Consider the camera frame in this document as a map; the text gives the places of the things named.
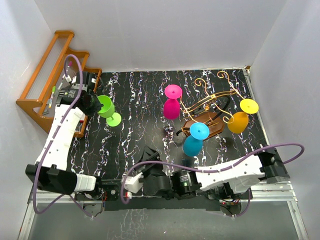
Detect wooden tiered shelf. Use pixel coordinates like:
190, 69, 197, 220
16, 30, 102, 133

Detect blue wine glass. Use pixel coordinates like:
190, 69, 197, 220
182, 122, 210, 157

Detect green wine glass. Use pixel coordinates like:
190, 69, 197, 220
97, 95, 122, 127

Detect pink capped marker pen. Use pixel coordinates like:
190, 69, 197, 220
56, 61, 72, 91

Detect orange wine glass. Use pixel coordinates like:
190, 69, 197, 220
227, 98, 259, 134

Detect pink wine glass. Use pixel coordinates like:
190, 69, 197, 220
163, 84, 182, 120

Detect green capped marker pen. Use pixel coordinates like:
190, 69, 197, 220
48, 85, 56, 109

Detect aluminium frame rail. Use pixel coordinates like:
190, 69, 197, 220
17, 68, 309, 240

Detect gold wire wine glass rack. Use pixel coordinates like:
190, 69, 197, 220
176, 70, 245, 139

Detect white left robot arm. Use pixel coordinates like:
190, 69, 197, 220
25, 71, 104, 200

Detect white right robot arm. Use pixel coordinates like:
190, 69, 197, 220
119, 146, 290, 204

